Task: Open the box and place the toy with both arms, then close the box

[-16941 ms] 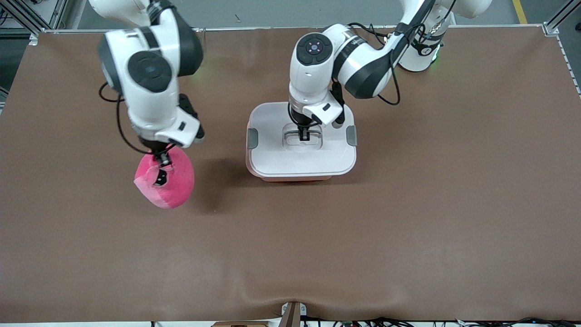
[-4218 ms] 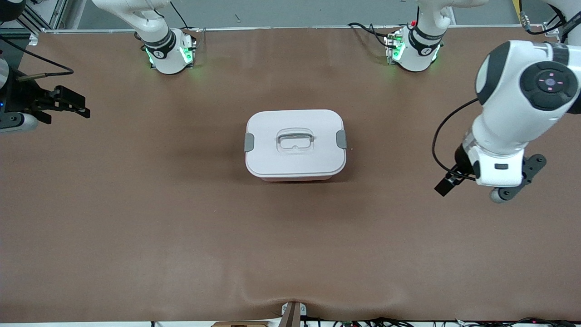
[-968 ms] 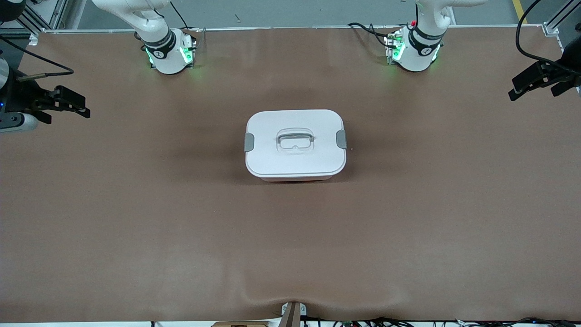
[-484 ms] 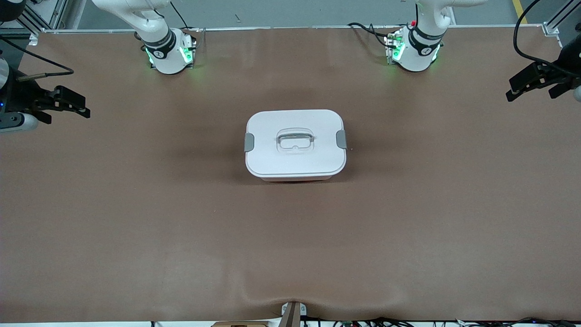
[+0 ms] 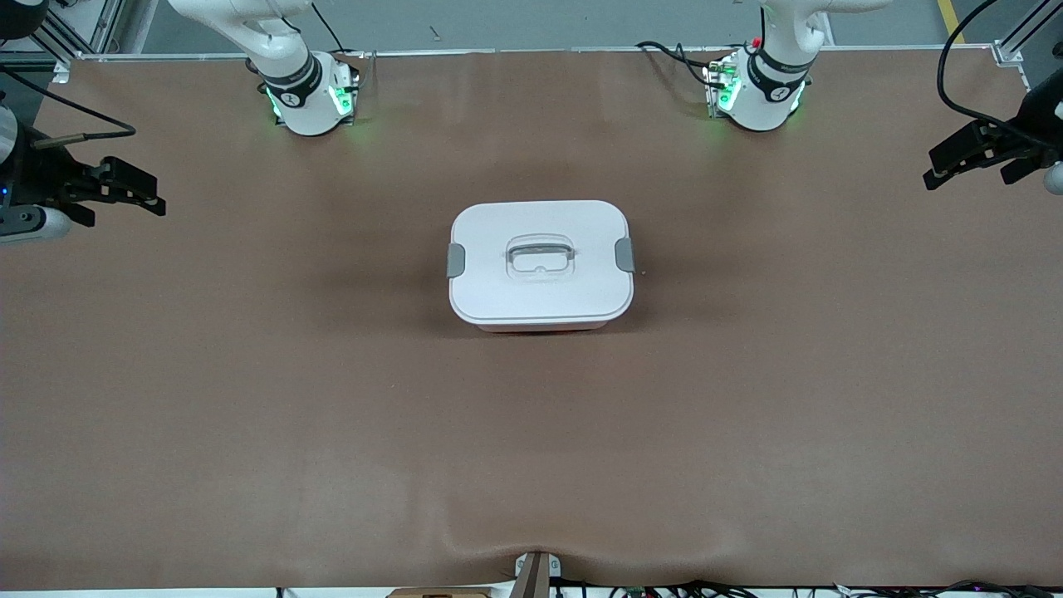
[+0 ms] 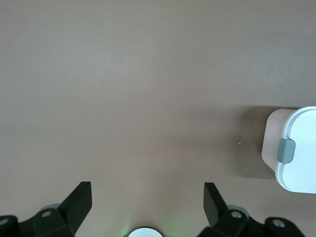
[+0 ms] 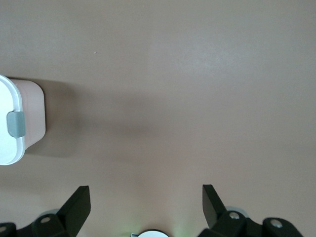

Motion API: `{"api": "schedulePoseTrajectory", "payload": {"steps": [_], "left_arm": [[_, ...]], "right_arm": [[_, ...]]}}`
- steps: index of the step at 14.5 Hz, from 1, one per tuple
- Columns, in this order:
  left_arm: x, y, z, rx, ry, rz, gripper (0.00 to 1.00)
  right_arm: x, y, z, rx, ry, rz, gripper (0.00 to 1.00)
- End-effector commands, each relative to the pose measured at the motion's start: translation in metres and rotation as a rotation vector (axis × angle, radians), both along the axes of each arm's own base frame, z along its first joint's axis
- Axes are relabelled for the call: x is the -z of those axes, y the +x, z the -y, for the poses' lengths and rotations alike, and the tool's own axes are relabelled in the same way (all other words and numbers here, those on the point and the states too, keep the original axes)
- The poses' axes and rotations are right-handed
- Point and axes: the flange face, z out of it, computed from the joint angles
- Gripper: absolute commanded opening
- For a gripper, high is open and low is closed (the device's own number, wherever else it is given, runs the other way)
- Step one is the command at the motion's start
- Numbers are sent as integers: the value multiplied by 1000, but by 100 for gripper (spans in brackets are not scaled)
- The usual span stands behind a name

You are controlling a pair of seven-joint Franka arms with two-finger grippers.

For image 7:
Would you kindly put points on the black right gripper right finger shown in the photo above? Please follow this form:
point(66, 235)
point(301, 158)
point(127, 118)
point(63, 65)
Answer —
point(214, 209)

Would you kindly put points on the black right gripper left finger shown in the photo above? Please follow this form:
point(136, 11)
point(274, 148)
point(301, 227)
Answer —
point(74, 212)

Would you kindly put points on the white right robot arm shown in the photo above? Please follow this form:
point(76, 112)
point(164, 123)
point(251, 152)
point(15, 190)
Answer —
point(153, 234)

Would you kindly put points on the pink translucent storage box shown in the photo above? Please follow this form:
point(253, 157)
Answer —
point(34, 111)

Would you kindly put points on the grey lid latch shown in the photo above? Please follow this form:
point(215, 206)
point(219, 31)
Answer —
point(16, 123)

